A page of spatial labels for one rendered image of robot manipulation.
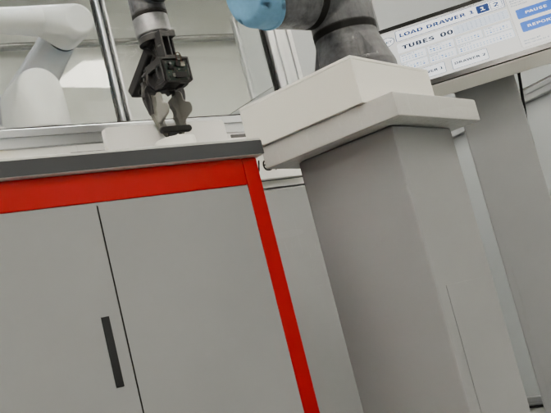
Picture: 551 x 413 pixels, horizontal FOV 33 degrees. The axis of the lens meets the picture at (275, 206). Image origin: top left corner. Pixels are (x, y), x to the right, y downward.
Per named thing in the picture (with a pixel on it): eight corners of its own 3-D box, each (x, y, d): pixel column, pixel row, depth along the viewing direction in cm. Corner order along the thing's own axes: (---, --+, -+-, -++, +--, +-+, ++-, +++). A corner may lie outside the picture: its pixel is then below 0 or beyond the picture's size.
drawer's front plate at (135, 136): (235, 167, 204) (223, 119, 206) (116, 179, 187) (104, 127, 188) (230, 170, 206) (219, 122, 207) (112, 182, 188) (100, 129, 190)
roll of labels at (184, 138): (182, 155, 154) (176, 132, 155) (151, 168, 158) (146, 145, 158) (208, 156, 160) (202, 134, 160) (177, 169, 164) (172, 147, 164)
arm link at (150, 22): (126, 26, 198) (160, 26, 203) (131, 46, 198) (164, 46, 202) (142, 11, 192) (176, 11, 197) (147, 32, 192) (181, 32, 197)
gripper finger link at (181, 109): (192, 129, 192) (177, 87, 193) (178, 138, 197) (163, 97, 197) (204, 125, 194) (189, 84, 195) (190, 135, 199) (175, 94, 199)
